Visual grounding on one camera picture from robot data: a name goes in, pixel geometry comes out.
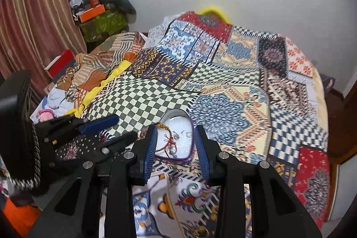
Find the grey bag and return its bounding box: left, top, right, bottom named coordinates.
left=318, top=73, right=335, bottom=93

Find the red box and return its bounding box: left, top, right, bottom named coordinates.
left=45, top=49, right=76, bottom=78

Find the red string bracelet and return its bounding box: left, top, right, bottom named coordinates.
left=153, top=124, right=179, bottom=158

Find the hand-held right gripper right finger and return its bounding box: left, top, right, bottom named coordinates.
left=194, top=125, right=324, bottom=238

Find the orange box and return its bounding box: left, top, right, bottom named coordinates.
left=78, top=5, right=106, bottom=23

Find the striped red curtain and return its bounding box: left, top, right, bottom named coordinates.
left=0, top=0, right=87, bottom=105

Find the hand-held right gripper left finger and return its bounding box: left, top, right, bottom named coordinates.
left=28, top=124, right=159, bottom=238

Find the striped brown quilt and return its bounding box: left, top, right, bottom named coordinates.
left=53, top=32, right=145, bottom=105

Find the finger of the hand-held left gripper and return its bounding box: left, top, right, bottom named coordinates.
left=35, top=115, right=119, bottom=144
left=42, top=132, right=138, bottom=170

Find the purple heart-shaped jewelry box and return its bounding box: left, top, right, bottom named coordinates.
left=152, top=109, right=196, bottom=163

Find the braided black white cord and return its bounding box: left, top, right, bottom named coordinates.
left=11, top=124, right=42, bottom=191

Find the yellow plastic ring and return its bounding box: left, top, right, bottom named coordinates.
left=199, top=5, right=232, bottom=22

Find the light blue garment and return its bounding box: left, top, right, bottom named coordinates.
left=31, top=87, right=81, bottom=118

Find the patchwork printed blanket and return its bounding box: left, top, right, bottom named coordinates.
left=31, top=11, right=331, bottom=238

